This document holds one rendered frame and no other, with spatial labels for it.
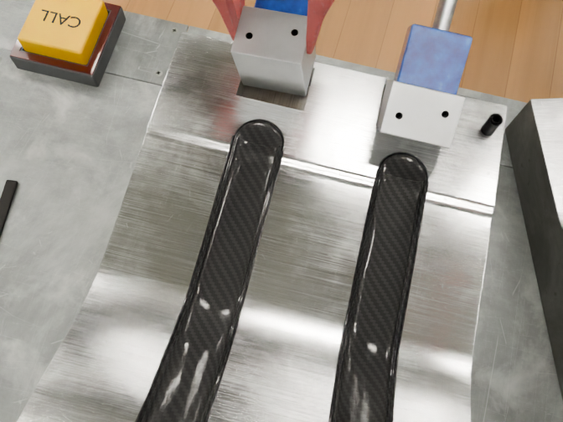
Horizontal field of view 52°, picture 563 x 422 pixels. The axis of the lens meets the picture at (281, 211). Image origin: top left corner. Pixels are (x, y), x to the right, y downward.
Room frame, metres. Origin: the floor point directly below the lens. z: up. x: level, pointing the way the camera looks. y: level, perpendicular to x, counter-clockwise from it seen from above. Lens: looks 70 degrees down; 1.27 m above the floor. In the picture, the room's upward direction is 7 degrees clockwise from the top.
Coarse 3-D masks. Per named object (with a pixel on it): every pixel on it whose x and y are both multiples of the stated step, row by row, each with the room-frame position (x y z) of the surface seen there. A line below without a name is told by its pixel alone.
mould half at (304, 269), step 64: (192, 64) 0.25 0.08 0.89; (320, 64) 0.26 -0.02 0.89; (192, 128) 0.20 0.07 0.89; (320, 128) 0.21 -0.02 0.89; (128, 192) 0.14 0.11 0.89; (192, 192) 0.15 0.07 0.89; (320, 192) 0.16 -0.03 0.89; (448, 192) 0.17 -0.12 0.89; (128, 256) 0.09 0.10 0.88; (192, 256) 0.10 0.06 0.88; (256, 256) 0.11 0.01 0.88; (320, 256) 0.11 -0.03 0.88; (448, 256) 0.12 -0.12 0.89; (128, 320) 0.05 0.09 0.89; (256, 320) 0.06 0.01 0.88; (320, 320) 0.07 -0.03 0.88; (448, 320) 0.08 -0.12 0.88; (64, 384) 0.01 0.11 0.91; (128, 384) 0.01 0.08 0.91; (256, 384) 0.02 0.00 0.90; (320, 384) 0.02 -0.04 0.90; (448, 384) 0.03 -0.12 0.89
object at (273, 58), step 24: (264, 0) 0.28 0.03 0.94; (288, 0) 0.28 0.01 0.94; (240, 24) 0.25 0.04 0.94; (264, 24) 0.25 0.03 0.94; (288, 24) 0.25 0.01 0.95; (240, 48) 0.23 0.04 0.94; (264, 48) 0.23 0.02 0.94; (288, 48) 0.24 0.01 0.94; (240, 72) 0.24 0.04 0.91; (264, 72) 0.23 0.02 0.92; (288, 72) 0.23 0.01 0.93
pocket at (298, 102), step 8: (312, 72) 0.26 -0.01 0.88; (240, 80) 0.24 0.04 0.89; (240, 88) 0.24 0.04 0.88; (248, 88) 0.25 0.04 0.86; (256, 88) 0.25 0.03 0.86; (248, 96) 0.24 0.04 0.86; (256, 96) 0.24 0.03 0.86; (264, 96) 0.24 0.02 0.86; (272, 96) 0.25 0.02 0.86; (280, 96) 0.25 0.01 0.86; (288, 96) 0.25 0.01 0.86; (296, 96) 0.25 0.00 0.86; (304, 96) 0.25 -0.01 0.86; (280, 104) 0.24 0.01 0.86; (288, 104) 0.24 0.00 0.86; (296, 104) 0.24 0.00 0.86; (304, 104) 0.24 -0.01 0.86
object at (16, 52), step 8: (112, 8) 0.34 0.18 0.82; (112, 16) 0.34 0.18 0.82; (112, 24) 0.33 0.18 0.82; (104, 32) 0.32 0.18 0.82; (104, 40) 0.31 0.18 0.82; (16, 48) 0.29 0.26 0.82; (96, 48) 0.30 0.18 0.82; (16, 56) 0.28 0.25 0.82; (24, 56) 0.28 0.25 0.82; (32, 56) 0.28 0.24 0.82; (40, 56) 0.28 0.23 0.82; (96, 56) 0.29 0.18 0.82; (48, 64) 0.28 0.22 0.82; (56, 64) 0.28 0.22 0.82; (64, 64) 0.28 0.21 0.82; (72, 64) 0.28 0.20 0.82; (88, 64) 0.28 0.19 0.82; (96, 64) 0.28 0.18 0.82; (80, 72) 0.27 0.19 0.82; (88, 72) 0.27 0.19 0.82
